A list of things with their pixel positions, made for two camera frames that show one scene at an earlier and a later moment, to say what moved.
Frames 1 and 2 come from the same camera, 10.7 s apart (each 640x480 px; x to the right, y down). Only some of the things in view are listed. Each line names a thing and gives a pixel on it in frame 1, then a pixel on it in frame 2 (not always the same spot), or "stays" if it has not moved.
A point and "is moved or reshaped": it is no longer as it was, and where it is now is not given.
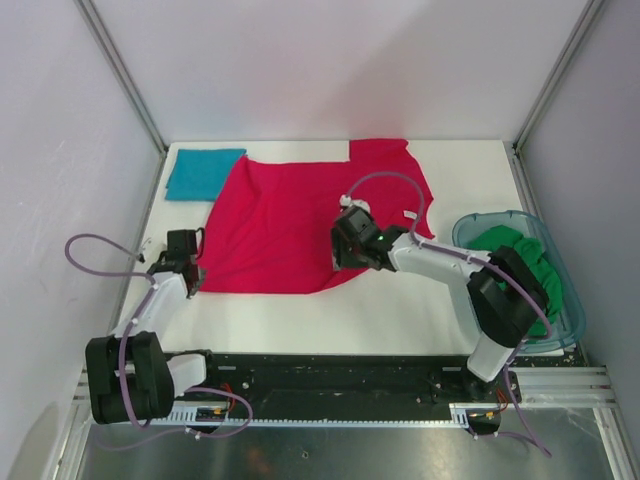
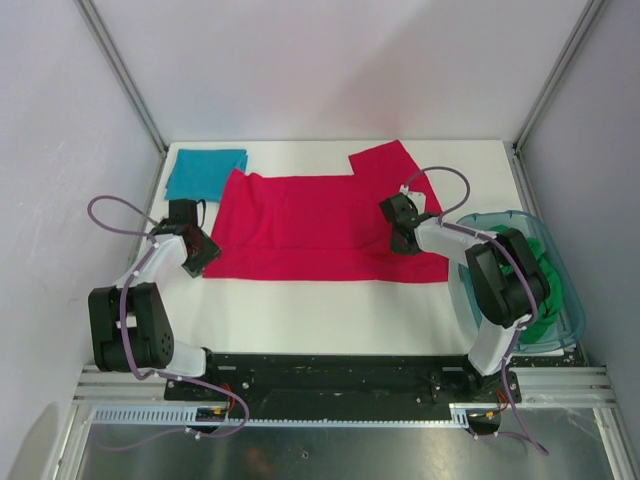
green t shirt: [530, 250] stays
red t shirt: [269, 224] is moved or reshaped
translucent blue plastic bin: [569, 322] stays
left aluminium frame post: [113, 57] stays
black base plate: [348, 384] stays
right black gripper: [341, 256] → [397, 248]
